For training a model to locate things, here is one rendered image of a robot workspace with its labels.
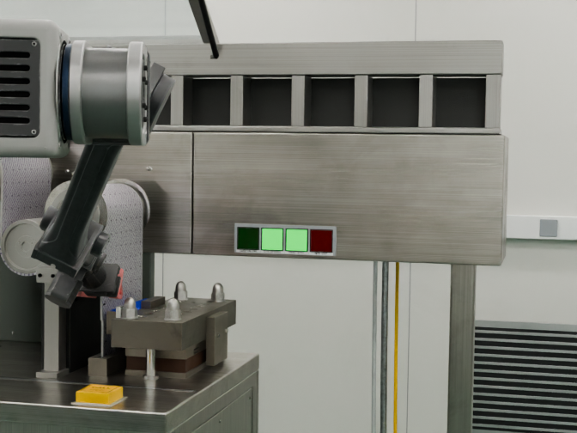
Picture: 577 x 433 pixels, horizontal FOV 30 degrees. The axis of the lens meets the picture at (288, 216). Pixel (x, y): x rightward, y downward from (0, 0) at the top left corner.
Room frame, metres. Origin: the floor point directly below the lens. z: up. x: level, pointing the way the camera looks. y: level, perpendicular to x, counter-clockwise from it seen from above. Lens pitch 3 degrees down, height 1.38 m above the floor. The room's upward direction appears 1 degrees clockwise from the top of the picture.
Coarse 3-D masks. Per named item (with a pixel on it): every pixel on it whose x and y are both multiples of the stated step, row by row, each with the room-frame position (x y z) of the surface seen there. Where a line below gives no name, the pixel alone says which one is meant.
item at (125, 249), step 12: (120, 240) 2.43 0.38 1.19; (132, 240) 2.50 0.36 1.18; (108, 252) 2.36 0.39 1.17; (120, 252) 2.43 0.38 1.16; (132, 252) 2.50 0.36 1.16; (120, 264) 2.43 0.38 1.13; (132, 264) 2.50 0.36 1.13; (132, 276) 2.50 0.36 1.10; (132, 288) 2.50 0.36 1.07; (108, 300) 2.36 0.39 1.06; (120, 300) 2.43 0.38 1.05
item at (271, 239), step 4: (264, 232) 2.57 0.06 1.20; (268, 232) 2.57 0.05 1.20; (272, 232) 2.57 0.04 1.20; (276, 232) 2.57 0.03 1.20; (280, 232) 2.57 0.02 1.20; (264, 236) 2.57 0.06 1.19; (268, 236) 2.57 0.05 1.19; (272, 236) 2.57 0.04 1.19; (276, 236) 2.57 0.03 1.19; (280, 236) 2.57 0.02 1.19; (264, 240) 2.57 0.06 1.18; (268, 240) 2.57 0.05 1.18; (272, 240) 2.57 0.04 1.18; (276, 240) 2.57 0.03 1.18; (280, 240) 2.57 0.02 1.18; (264, 244) 2.57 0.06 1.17; (268, 244) 2.57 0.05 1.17; (272, 244) 2.57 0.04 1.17; (276, 244) 2.57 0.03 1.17; (280, 244) 2.57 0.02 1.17; (264, 248) 2.57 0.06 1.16; (268, 248) 2.57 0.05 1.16; (272, 248) 2.57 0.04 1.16; (276, 248) 2.57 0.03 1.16; (280, 248) 2.57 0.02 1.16
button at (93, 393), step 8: (80, 392) 2.05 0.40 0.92; (88, 392) 2.05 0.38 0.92; (96, 392) 2.05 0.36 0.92; (104, 392) 2.05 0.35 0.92; (112, 392) 2.06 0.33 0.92; (120, 392) 2.09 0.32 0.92; (80, 400) 2.05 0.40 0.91; (88, 400) 2.05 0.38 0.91; (96, 400) 2.04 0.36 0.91; (104, 400) 2.04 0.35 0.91; (112, 400) 2.06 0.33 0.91
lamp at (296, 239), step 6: (288, 234) 2.56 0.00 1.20; (294, 234) 2.56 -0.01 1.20; (300, 234) 2.55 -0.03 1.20; (306, 234) 2.55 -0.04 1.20; (288, 240) 2.56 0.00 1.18; (294, 240) 2.56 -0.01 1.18; (300, 240) 2.55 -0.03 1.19; (306, 240) 2.55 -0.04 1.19; (288, 246) 2.56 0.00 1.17; (294, 246) 2.56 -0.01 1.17; (300, 246) 2.55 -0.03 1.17; (306, 246) 2.55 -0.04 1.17
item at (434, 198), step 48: (192, 144) 2.63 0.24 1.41; (240, 144) 2.60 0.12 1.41; (288, 144) 2.57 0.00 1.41; (336, 144) 2.54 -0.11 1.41; (384, 144) 2.51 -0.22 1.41; (432, 144) 2.49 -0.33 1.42; (480, 144) 2.46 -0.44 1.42; (192, 192) 2.63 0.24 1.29; (240, 192) 2.60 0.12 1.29; (288, 192) 2.57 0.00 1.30; (336, 192) 2.54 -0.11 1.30; (384, 192) 2.51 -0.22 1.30; (432, 192) 2.49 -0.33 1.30; (480, 192) 2.46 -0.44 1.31; (144, 240) 2.66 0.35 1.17; (192, 240) 2.64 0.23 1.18; (384, 240) 2.51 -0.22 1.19; (432, 240) 2.49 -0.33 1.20; (480, 240) 2.46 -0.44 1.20
